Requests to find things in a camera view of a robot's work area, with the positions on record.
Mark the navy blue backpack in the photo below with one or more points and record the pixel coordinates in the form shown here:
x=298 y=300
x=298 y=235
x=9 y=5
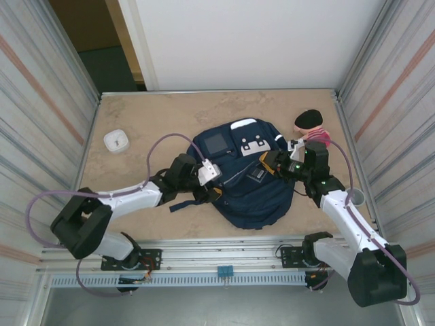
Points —
x=258 y=203

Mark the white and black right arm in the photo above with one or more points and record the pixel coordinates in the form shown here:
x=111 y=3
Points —
x=350 y=220

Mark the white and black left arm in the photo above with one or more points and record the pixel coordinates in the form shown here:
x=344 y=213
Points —
x=129 y=198

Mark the plush doll with pink shirt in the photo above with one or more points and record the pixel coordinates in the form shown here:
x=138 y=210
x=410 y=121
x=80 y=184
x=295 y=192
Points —
x=307 y=120

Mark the grey plastic cup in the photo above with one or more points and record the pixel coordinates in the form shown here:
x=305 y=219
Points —
x=358 y=198

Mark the small white square container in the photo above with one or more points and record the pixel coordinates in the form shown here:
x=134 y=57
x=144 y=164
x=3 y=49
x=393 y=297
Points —
x=116 y=141

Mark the blue clip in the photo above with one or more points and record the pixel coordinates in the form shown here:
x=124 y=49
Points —
x=225 y=271

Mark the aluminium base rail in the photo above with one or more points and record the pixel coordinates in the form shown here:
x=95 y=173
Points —
x=221 y=253

